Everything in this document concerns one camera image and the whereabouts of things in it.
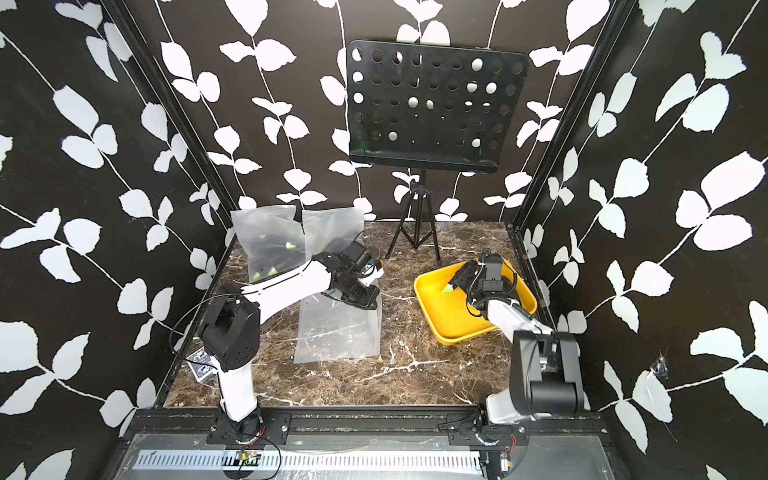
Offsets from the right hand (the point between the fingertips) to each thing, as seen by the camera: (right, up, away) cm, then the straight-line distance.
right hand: (455, 267), depth 93 cm
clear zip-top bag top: (-65, +10, +16) cm, 68 cm away
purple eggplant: (-3, -7, -1) cm, 8 cm away
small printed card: (-73, -28, -11) cm, 79 cm away
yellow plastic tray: (-2, -15, 0) cm, 15 cm away
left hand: (-24, -10, -6) cm, 27 cm away
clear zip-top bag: (-45, +13, +18) cm, 50 cm away
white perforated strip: (-39, -45, -23) cm, 64 cm away
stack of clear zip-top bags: (-39, -19, -1) cm, 44 cm away
